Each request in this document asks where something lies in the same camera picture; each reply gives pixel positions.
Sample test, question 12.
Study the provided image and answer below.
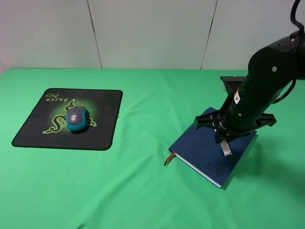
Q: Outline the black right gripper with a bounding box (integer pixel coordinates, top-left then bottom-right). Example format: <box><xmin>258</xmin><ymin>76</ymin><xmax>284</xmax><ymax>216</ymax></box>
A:
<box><xmin>194</xmin><ymin>76</ymin><xmax>276</xmax><ymax>142</ymax></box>

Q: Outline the white black marker pen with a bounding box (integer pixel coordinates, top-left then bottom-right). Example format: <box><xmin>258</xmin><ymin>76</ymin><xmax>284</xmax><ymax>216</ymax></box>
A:
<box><xmin>215</xmin><ymin>129</ymin><xmax>233</xmax><ymax>159</ymax></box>

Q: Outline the grey teal wireless mouse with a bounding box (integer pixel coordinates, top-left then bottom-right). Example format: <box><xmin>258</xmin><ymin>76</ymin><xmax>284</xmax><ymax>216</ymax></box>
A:
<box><xmin>66</xmin><ymin>106</ymin><xmax>87</xmax><ymax>132</ymax></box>

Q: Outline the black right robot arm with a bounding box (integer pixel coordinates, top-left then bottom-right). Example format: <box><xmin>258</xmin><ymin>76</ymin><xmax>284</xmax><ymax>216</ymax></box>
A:
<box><xmin>194</xmin><ymin>32</ymin><xmax>305</xmax><ymax>143</ymax></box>

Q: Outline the dark blue notebook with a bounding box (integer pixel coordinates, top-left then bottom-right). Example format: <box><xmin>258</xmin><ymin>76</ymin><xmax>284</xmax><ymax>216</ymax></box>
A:
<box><xmin>168</xmin><ymin>107</ymin><xmax>258</xmax><ymax>189</ymax></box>

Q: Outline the black green Razer mouse pad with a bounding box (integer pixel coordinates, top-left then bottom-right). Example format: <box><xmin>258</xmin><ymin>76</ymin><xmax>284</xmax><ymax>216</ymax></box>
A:
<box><xmin>11</xmin><ymin>88</ymin><xmax>123</xmax><ymax>151</ymax></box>

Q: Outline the brown bookmark ribbon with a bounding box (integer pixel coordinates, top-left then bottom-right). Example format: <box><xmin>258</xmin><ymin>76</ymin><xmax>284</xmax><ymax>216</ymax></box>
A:
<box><xmin>164</xmin><ymin>151</ymin><xmax>176</xmax><ymax>167</ymax></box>

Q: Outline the green tablecloth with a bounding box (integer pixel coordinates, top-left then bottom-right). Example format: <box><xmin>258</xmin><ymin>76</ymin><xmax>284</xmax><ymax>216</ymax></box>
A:
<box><xmin>0</xmin><ymin>69</ymin><xmax>305</xmax><ymax>229</ymax></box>

